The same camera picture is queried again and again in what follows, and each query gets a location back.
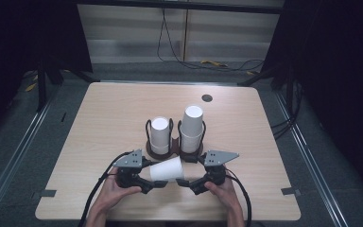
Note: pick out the black metal stand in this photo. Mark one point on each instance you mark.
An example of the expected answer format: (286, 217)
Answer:
(41, 85)
(288, 82)

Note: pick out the black curtain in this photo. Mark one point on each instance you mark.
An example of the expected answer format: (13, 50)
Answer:
(19, 34)
(337, 63)

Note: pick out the dark brown double cup holder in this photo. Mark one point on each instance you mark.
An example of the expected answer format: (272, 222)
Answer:
(174, 149)

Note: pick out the person's right hand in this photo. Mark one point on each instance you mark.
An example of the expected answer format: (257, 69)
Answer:
(227, 195)

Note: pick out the person's left hand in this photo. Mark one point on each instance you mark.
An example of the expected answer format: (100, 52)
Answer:
(110, 194)

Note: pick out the yellow floor tape scrap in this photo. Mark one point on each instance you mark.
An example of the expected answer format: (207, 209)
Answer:
(31, 87)
(213, 63)
(250, 73)

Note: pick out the white paper cup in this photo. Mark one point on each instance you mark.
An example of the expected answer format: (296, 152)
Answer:
(166, 169)
(192, 121)
(159, 148)
(190, 145)
(160, 130)

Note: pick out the dark round table grommet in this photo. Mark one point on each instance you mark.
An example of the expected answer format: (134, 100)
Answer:
(207, 98)

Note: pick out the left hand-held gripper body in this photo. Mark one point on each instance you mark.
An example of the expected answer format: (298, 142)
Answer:
(129, 160)

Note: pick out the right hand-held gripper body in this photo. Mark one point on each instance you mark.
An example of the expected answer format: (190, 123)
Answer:
(217, 157)

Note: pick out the grey tape strip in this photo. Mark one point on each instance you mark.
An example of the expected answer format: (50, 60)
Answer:
(290, 191)
(48, 193)

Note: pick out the metal floor rail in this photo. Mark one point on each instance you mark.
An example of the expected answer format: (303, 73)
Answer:
(15, 151)
(308, 157)

